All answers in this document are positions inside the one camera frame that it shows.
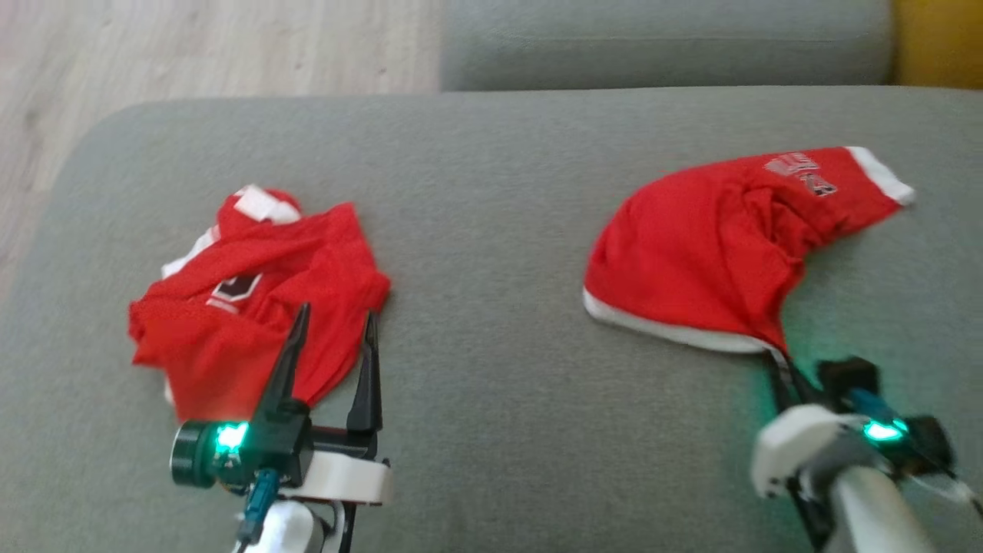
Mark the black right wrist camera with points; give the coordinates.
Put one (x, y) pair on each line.
(845, 380)

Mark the red Bulls basketball jersey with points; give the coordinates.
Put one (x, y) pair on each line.
(253, 330)

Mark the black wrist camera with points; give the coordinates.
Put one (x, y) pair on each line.
(200, 453)
(845, 380)

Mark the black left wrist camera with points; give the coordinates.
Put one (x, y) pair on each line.
(200, 453)

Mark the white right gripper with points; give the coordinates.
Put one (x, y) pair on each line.
(791, 445)

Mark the red shorts with white trim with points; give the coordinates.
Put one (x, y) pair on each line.
(691, 253)

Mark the large grey sofa seat cushion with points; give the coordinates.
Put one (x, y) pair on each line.
(491, 230)

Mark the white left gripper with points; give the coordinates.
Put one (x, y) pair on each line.
(345, 476)

